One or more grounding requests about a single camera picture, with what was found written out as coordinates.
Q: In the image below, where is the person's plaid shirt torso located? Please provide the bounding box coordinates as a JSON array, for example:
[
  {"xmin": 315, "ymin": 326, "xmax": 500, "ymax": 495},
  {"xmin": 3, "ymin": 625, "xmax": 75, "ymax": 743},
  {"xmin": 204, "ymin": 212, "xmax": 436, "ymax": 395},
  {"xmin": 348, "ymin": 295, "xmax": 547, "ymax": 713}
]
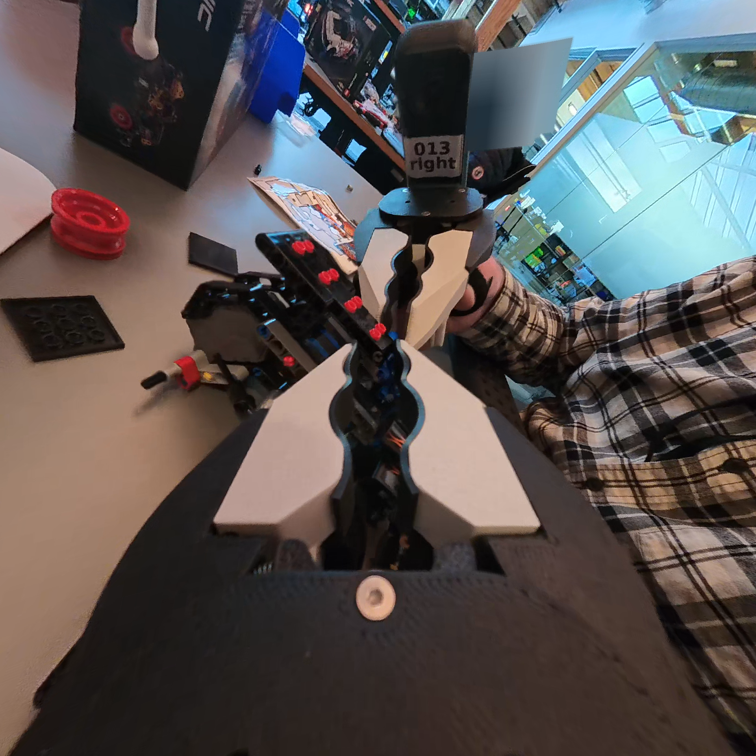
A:
[{"xmin": 523, "ymin": 348, "xmax": 756, "ymax": 748}]

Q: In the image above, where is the red wheel rim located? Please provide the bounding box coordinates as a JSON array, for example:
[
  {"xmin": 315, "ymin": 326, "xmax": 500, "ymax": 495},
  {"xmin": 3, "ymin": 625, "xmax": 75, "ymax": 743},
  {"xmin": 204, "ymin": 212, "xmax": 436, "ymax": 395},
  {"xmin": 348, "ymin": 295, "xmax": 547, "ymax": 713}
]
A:
[{"xmin": 49, "ymin": 188, "xmax": 131, "ymax": 259}]

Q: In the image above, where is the black flat tile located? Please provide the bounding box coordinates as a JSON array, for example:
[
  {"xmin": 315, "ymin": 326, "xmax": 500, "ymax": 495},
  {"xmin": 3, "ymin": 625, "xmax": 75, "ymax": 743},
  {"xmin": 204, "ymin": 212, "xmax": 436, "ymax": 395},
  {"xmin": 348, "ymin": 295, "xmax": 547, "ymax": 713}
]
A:
[{"xmin": 188, "ymin": 232, "xmax": 239, "ymax": 272}]

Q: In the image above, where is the toy truck model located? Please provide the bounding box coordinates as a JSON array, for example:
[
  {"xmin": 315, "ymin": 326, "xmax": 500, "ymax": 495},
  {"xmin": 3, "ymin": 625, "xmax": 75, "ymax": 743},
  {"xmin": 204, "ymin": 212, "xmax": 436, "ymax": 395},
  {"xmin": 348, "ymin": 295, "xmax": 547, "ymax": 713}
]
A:
[{"xmin": 141, "ymin": 230, "xmax": 426, "ymax": 568}]

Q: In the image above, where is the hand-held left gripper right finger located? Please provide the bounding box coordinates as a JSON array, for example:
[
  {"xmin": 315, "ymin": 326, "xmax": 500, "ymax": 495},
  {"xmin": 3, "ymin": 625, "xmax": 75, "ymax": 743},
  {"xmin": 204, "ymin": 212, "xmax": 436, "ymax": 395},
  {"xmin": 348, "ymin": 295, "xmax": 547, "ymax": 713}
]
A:
[{"xmin": 395, "ymin": 338, "xmax": 542, "ymax": 550}]

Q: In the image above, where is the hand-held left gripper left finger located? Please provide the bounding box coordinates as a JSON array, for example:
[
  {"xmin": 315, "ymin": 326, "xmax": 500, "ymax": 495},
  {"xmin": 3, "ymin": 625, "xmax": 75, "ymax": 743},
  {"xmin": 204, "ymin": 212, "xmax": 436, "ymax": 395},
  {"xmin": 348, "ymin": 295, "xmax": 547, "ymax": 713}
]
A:
[{"xmin": 213, "ymin": 343, "xmax": 355, "ymax": 547}]

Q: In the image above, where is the black studded plate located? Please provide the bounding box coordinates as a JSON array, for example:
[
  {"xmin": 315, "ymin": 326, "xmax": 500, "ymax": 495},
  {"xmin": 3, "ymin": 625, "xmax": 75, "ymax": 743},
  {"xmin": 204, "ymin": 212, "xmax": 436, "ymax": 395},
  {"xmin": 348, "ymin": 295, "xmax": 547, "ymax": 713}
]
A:
[{"xmin": 0, "ymin": 295, "xmax": 126, "ymax": 362}]

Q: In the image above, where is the person's right hand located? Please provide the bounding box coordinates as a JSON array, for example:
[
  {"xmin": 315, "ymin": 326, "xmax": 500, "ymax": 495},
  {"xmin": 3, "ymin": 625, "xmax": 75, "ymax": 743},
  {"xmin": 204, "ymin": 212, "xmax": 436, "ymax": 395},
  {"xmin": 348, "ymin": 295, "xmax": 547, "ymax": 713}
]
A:
[{"xmin": 446, "ymin": 259, "xmax": 510, "ymax": 335}]

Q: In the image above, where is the background toy set box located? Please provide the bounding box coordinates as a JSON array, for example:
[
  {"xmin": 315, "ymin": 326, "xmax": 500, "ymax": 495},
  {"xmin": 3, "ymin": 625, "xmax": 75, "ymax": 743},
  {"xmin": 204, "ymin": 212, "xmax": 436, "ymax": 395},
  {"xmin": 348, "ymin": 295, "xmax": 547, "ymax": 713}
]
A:
[{"xmin": 304, "ymin": 0, "xmax": 393, "ymax": 101}]

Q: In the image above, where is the sticker sheet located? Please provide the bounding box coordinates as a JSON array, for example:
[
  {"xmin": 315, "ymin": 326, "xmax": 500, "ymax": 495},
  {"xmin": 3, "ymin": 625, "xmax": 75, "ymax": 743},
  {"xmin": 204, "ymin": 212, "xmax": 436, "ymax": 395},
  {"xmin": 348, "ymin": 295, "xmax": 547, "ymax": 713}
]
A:
[{"xmin": 248, "ymin": 176, "xmax": 361, "ymax": 275}]

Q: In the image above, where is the black toy set box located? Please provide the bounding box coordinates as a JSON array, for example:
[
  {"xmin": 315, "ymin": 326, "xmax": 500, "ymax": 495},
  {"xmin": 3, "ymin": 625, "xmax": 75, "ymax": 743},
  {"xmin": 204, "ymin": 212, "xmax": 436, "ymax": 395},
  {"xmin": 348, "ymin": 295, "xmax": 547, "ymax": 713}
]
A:
[{"xmin": 74, "ymin": 0, "xmax": 278, "ymax": 191}]

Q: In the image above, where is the blue storage bin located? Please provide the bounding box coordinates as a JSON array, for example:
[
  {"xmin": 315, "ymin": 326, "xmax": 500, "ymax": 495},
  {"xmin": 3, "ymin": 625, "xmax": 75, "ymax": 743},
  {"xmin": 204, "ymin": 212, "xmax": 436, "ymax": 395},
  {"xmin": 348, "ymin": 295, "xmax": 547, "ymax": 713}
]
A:
[{"xmin": 248, "ymin": 9, "xmax": 305, "ymax": 122}]

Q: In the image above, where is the person's right forearm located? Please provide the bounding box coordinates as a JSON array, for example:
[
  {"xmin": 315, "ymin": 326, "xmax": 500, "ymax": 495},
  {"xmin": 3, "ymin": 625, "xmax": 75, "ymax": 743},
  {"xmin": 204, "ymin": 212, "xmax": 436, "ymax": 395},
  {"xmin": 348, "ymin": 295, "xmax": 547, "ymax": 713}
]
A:
[{"xmin": 461, "ymin": 254, "xmax": 756, "ymax": 391}]

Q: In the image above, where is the white-tipped holder wire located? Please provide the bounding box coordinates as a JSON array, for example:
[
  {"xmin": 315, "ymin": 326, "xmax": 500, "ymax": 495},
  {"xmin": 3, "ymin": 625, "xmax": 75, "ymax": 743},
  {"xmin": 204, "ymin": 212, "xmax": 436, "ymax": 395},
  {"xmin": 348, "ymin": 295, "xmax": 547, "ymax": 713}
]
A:
[{"xmin": 133, "ymin": 0, "xmax": 160, "ymax": 60}]

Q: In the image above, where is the background table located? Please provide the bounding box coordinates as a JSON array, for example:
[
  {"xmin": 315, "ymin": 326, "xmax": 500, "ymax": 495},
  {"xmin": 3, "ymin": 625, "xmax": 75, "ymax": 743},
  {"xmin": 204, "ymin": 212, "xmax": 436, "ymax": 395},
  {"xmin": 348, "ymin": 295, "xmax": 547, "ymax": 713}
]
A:
[{"xmin": 301, "ymin": 59, "xmax": 408, "ymax": 175}]

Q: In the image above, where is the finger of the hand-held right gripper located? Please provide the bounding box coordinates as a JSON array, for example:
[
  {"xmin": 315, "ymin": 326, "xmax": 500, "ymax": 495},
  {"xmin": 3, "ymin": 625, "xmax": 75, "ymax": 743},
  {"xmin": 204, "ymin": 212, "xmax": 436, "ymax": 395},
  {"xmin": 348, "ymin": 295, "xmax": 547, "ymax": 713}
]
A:
[
  {"xmin": 357, "ymin": 228, "xmax": 410, "ymax": 332},
  {"xmin": 404, "ymin": 227, "xmax": 474, "ymax": 350}
]

